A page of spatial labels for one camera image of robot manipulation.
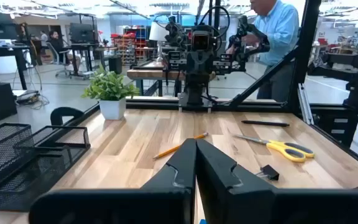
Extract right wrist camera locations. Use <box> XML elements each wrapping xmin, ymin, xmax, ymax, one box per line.
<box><xmin>191</xmin><ymin>30</ymin><xmax>211</xmax><ymax>52</ymax></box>

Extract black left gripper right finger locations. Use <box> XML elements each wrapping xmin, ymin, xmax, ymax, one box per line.
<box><xmin>196</xmin><ymin>139</ymin><xmax>358</xmax><ymax>224</ymax></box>

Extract white table lamp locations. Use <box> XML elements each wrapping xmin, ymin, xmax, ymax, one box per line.
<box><xmin>149</xmin><ymin>21</ymin><xmax>170</xmax><ymax>63</ymax></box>

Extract black mesh desk organizer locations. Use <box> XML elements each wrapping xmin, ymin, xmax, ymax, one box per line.
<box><xmin>0</xmin><ymin>122</ymin><xmax>91</xmax><ymax>213</ymax></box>

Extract black pen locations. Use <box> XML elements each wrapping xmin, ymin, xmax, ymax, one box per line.
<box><xmin>241</xmin><ymin>119</ymin><xmax>291</xmax><ymax>128</ymax></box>

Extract shelf with coloured bins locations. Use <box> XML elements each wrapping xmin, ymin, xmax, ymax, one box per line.
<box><xmin>111</xmin><ymin>26</ymin><xmax>150</xmax><ymax>65</ymax></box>

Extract yellow pencil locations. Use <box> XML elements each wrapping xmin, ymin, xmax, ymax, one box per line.
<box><xmin>152</xmin><ymin>132</ymin><xmax>209</xmax><ymax>161</ymax></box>

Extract pile of cables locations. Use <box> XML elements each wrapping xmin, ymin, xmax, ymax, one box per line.
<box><xmin>12</xmin><ymin>89</ymin><xmax>51</xmax><ymax>110</ymax></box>

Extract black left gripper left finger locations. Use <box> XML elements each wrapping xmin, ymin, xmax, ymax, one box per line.
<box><xmin>29</xmin><ymin>138</ymin><xmax>198</xmax><ymax>224</ymax></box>

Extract office chair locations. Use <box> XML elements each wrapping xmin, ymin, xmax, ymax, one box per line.
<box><xmin>45</xmin><ymin>42</ymin><xmax>74</xmax><ymax>78</ymax></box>

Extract black table frame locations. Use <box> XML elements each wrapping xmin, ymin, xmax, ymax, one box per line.
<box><xmin>50</xmin><ymin>0</ymin><xmax>358</xmax><ymax>175</ymax></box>

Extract green plant in white pot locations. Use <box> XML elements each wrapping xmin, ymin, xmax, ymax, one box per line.
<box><xmin>81</xmin><ymin>64</ymin><xmax>140</xmax><ymax>121</ymax></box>

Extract yellow-handled scissors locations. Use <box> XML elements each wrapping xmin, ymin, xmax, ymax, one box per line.
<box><xmin>233</xmin><ymin>134</ymin><xmax>316</xmax><ymax>164</ymax></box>

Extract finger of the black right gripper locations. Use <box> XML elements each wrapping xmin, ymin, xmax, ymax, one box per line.
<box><xmin>200</xmin><ymin>60</ymin><xmax>215</xmax><ymax>78</ymax></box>
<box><xmin>187</xmin><ymin>60</ymin><xmax>202</xmax><ymax>78</ymax></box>

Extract black desk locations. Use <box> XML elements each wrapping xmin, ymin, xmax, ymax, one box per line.
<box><xmin>63</xmin><ymin>42</ymin><xmax>119</xmax><ymax>80</ymax></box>
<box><xmin>0</xmin><ymin>39</ymin><xmax>32</xmax><ymax>91</ymax></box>

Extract wood-top table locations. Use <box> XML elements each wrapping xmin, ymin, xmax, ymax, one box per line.
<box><xmin>126</xmin><ymin>60</ymin><xmax>217</xmax><ymax>97</ymax></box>

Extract black trash bin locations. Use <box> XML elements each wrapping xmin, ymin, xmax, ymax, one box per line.
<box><xmin>108</xmin><ymin>54</ymin><xmax>124</xmax><ymax>75</ymax></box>

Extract black robot station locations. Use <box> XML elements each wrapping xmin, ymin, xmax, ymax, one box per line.
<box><xmin>306</xmin><ymin>46</ymin><xmax>358</xmax><ymax>149</ymax></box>

